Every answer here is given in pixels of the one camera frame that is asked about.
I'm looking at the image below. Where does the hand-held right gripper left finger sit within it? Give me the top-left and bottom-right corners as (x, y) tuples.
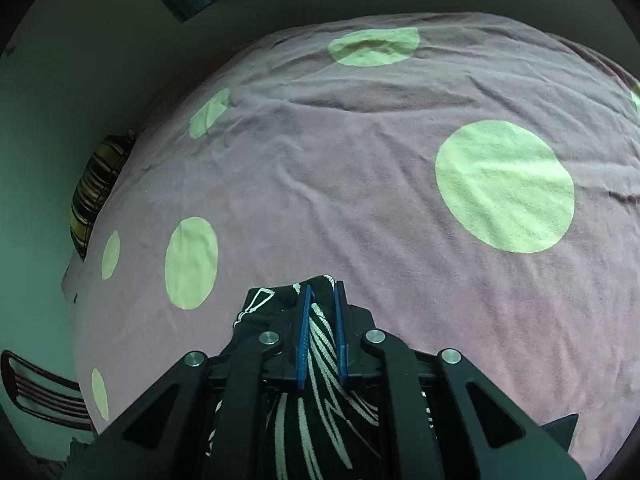
(62, 284), (315, 480)

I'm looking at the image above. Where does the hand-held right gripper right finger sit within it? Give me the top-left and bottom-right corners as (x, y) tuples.
(332, 280), (587, 480)

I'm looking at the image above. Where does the black garment with white print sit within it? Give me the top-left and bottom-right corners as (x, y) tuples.
(205, 275), (581, 480)

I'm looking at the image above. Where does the pink blanket with green dots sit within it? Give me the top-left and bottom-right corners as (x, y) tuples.
(60, 10), (640, 480)

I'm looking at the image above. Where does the yellow black striped cushion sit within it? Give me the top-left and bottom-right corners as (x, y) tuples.
(69, 132), (136, 261)

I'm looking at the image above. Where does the dark red chair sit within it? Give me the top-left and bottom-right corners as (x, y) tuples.
(0, 349), (96, 433)

